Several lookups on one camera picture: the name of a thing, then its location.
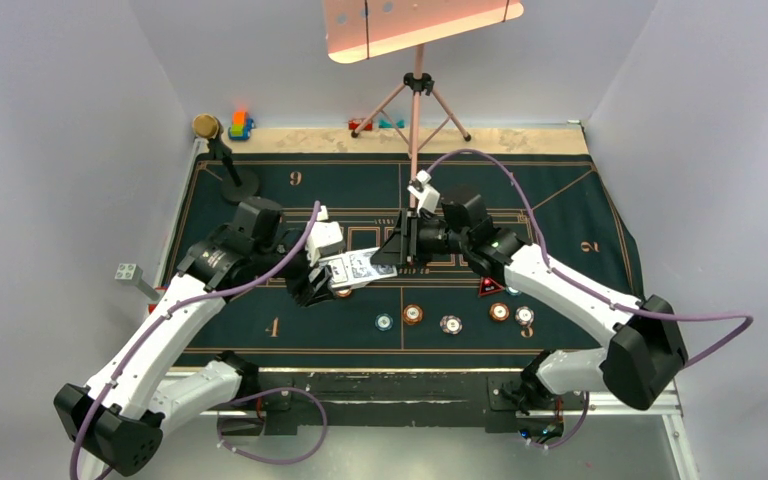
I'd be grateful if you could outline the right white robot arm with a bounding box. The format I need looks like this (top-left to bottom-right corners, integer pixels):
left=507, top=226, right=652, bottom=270
left=371, top=186, right=688, bottom=411

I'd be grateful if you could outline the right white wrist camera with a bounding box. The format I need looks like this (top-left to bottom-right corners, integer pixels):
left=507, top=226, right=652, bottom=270
left=407, top=170, right=440, bottom=216

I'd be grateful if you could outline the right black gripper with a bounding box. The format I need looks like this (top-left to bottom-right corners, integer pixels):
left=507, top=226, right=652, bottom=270
left=372, top=207, right=470, bottom=266

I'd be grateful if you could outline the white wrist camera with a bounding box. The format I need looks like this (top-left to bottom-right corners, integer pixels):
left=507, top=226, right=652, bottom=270
left=407, top=170, right=440, bottom=216
left=305, top=205, right=345, bottom=266

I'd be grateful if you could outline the pink poker chip stack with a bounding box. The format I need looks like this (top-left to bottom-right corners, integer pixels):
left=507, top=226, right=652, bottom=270
left=439, top=315, right=463, bottom=335

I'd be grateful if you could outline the grey lego block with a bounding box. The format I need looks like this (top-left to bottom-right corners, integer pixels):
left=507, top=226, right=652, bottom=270
left=115, top=263, right=161, bottom=302

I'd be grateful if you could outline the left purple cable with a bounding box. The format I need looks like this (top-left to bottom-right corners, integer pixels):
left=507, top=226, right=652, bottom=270
left=68, top=201, right=328, bottom=480

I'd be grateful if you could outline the blue playing card deck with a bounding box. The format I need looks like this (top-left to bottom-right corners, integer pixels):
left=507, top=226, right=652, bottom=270
left=319, top=247, right=398, bottom=291

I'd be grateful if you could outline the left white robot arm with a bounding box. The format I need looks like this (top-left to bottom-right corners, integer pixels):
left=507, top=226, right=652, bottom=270
left=54, top=197, right=344, bottom=479

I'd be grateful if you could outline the colourful toy block stack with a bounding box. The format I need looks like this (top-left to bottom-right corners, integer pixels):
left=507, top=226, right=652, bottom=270
left=228, top=110, right=255, bottom=141

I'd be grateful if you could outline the gold round knob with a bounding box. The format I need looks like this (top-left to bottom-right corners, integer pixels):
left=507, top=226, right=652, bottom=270
left=191, top=113, right=223, bottom=140

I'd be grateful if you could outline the orange poker chip stack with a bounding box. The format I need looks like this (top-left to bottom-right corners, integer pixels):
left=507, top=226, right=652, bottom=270
left=402, top=304, right=424, bottom=326

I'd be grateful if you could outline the red toy block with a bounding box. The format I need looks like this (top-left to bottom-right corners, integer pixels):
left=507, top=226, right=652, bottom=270
left=348, top=118, right=373, bottom=131

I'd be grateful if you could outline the pink music stand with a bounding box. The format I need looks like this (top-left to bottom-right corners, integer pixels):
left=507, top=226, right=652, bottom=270
left=322, top=0, right=525, bottom=176

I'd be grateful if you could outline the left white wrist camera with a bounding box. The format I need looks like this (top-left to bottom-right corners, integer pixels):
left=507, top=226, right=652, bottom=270
left=305, top=205, right=345, bottom=266

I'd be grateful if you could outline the red triangular dealer button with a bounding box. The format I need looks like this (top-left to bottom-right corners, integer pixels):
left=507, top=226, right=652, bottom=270
left=478, top=277, right=506, bottom=297

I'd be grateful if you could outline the green poker chip stack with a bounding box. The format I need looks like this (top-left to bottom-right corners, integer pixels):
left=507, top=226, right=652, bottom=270
left=374, top=314, right=394, bottom=332

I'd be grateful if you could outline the teal toy block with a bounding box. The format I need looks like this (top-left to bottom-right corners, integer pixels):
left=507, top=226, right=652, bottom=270
left=378, top=119, right=405, bottom=129

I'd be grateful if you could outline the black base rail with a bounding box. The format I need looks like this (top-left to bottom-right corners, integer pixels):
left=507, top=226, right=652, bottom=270
left=217, top=368, right=584, bottom=435

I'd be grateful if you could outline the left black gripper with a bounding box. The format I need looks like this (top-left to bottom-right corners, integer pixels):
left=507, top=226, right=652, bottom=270
left=252, top=231, right=337, bottom=305

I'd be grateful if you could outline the dark green poker mat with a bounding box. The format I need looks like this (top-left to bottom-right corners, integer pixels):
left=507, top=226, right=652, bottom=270
left=176, top=153, right=644, bottom=369

